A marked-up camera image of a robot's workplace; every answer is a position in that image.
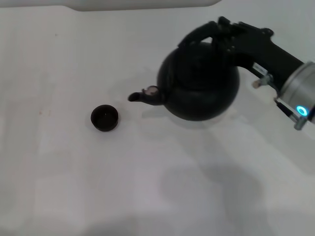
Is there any white rounded board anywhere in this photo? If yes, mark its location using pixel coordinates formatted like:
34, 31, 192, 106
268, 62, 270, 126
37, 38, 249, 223
70, 0, 222, 12

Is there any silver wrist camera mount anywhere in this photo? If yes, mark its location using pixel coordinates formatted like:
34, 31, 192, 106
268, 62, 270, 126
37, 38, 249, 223
251, 62, 308, 130

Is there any dark small teacup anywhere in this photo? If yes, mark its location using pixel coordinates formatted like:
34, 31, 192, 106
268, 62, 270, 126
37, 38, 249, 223
90, 104, 121, 133

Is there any black round teapot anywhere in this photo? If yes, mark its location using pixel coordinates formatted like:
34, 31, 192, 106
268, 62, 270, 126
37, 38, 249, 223
127, 21, 241, 122

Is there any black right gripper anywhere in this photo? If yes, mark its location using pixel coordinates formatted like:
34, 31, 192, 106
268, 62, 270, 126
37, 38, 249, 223
213, 15, 305, 86

